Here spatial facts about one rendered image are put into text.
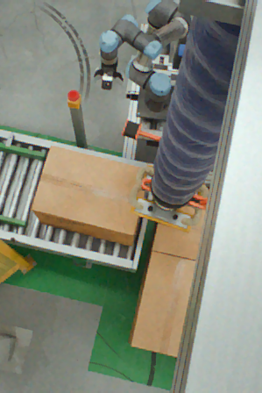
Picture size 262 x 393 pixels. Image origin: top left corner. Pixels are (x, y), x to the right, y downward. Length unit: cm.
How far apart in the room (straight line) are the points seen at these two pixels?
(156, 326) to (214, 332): 251
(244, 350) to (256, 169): 20
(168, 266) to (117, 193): 64
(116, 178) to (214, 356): 226
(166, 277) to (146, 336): 38
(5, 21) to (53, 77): 67
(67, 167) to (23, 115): 130
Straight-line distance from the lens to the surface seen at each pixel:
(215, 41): 109
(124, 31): 208
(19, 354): 362
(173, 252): 308
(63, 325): 359
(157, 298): 304
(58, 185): 275
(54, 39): 429
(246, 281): 54
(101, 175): 275
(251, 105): 60
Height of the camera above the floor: 357
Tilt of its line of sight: 75 degrees down
